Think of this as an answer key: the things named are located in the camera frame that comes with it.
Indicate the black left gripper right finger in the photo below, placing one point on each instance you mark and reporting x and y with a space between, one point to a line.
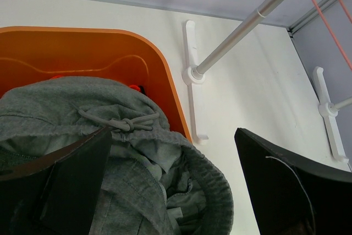
291 194

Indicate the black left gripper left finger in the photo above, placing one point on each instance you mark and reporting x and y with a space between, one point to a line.
56 193

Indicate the grey shorts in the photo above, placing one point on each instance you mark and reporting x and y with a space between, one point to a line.
155 182

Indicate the pink hanger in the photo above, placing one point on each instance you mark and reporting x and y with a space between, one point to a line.
317 47

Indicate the orange plastic basket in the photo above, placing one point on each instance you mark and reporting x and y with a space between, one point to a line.
30 54

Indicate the metal clothes rack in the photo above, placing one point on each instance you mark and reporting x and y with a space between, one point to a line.
194 76

